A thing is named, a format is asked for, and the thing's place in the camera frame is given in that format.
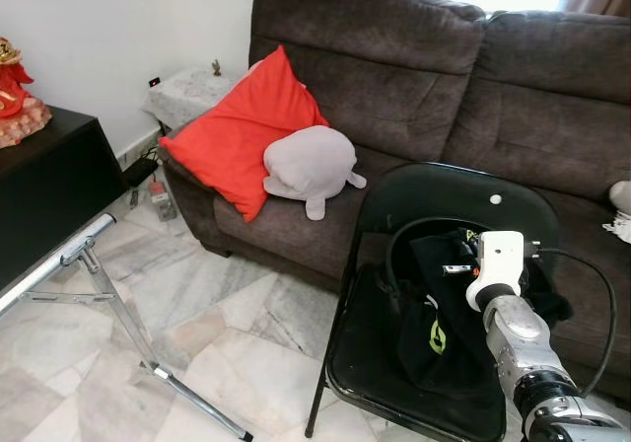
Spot black shirt green logo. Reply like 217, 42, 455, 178
380, 227, 575, 396

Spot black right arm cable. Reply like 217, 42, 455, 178
532, 248, 617, 399

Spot red pillow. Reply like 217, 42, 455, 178
158, 44, 331, 224

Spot black power adapter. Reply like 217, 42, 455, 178
123, 156, 159, 186

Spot black folding chair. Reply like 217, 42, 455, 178
304, 162, 565, 442

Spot dark brown sofa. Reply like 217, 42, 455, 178
163, 0, 631, 404

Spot power strip with red switch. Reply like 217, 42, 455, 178
148, 184, 178, 221

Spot grey plush toy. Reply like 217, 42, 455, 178
262, 124, 368, 222

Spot black TV console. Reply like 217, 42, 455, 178
0, 107, 129, 290

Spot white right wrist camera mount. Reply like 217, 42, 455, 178
463, 230, 526, 313

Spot silver metal clothes rack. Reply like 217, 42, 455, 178
0, 213, 255, 442

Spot red laughing Buddha statue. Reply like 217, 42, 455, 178
0, 36, 53, 150

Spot side table lace cloth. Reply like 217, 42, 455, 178
145, 64, 257, 132

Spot white plush toy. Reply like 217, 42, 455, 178
603, 181, 631, 246

